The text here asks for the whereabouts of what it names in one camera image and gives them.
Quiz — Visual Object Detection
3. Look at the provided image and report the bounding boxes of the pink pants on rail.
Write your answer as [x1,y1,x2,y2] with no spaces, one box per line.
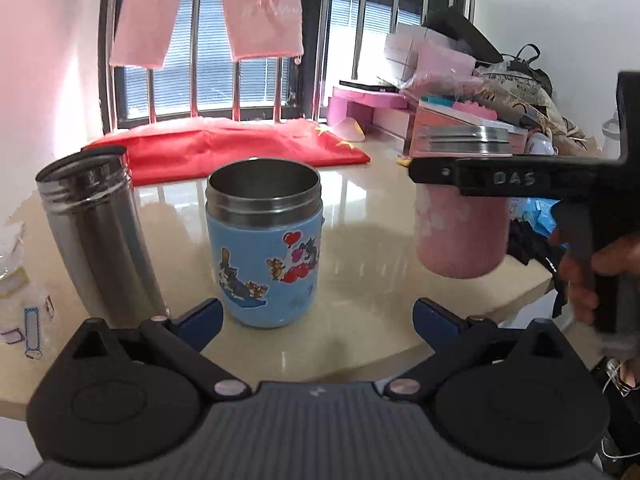
[110,0,304,70]

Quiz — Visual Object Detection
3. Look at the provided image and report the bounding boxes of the black window frame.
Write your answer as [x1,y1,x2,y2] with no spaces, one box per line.
[98,0,463,132]

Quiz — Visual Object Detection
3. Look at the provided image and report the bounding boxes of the black cloth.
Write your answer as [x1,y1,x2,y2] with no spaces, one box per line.
[506,219,566,318]

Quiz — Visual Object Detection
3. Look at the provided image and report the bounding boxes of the tall stainless steel flask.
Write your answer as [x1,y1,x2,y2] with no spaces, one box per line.
[36,145,169,328]

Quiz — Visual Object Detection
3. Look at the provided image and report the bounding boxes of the pink steel cup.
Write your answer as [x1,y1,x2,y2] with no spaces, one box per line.
[411,156,509,278]

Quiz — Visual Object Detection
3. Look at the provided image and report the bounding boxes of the red flag cloth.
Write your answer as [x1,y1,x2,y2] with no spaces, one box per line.
[89,117,370,186]

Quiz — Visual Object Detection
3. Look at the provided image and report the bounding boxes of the person right hand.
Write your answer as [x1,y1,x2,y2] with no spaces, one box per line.
[558,233,640,324]

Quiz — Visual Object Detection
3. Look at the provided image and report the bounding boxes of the sticker sheet papers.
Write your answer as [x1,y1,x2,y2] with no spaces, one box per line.
[1,222,58,361]

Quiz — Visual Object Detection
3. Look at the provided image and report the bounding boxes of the blue wet wipes pack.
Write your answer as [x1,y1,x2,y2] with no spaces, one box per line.
[520,198,556,236]

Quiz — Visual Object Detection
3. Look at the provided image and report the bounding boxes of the pink seashell ornament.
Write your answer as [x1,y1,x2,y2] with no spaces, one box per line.
[330,117,366,143]

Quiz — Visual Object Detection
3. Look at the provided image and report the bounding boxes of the magenta pink box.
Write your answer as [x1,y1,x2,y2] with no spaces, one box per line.
[326,84,408,129]

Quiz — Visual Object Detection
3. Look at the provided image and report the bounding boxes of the blue cartoon steel cup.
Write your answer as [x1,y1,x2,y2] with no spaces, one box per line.
[206,158,323,328]

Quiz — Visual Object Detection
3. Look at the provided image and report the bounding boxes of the floral fabric bag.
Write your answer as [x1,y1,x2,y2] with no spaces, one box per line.
[473,70,589,151]

